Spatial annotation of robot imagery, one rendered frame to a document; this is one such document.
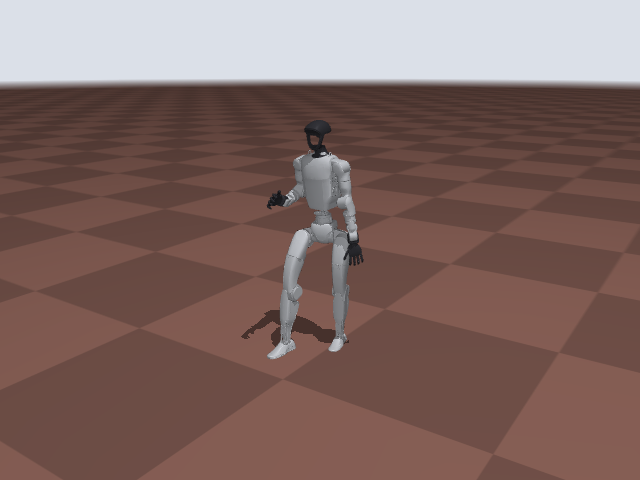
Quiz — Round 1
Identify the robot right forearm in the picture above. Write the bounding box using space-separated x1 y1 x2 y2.
283 185 300 207

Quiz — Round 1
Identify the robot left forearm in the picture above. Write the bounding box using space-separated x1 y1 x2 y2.
343 197 358 241

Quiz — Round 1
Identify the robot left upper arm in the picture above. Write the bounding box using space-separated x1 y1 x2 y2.
331 159 352 209

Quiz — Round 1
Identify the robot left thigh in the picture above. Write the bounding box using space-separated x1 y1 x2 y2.
332 229 350 296

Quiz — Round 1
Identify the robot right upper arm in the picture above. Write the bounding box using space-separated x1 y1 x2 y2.
293 155 305 198

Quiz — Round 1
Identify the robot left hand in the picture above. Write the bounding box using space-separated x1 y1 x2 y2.
343 233 363 266

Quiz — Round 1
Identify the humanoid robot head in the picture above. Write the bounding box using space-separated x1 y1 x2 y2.
304 120 331 158

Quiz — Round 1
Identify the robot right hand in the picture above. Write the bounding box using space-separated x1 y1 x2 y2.
267 190 289 209

